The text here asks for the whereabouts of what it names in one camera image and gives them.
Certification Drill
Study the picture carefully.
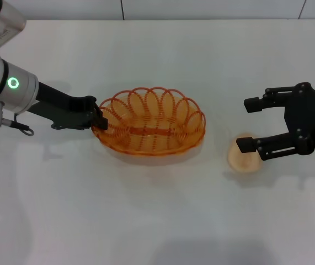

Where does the orange plastic wire basket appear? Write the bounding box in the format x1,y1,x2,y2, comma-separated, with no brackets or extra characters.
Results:
90,87,207,157

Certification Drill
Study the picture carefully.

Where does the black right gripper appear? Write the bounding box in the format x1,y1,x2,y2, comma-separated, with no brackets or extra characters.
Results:
236,82,315,162

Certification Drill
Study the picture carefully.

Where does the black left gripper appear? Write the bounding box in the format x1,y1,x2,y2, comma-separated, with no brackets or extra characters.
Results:
25,81,109,131

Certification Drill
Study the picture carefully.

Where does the pale round bread bun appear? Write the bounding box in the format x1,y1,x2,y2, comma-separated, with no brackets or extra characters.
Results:
227,132,263,173

